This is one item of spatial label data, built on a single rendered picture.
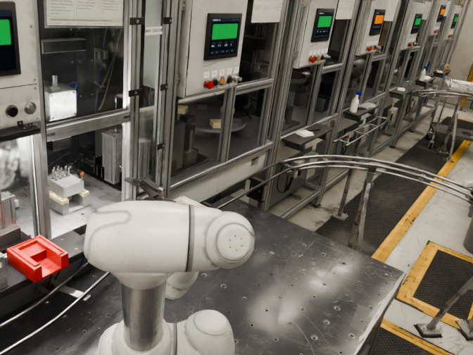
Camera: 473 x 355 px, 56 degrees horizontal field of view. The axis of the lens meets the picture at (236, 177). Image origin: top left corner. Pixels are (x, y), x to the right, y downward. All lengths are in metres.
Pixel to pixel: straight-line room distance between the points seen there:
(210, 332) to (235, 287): 0.62
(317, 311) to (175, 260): 1.15
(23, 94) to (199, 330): 0.88
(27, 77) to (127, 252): 0.82
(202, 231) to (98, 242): 0.18
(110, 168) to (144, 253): 1.31
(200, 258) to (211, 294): 1.05
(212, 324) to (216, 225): 0.59
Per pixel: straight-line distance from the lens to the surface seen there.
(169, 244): 0.81
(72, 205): 1.98
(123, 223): 0.82
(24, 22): 1.48
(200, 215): 0.83
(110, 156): 2.08
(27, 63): 1.50
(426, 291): 3.48
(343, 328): 1.87
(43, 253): 1.66
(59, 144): 1.88
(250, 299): 1.88
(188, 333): 1.36
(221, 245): 0.79
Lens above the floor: 1.88
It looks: 25 degrees down
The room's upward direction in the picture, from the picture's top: 8 degrees clockwise
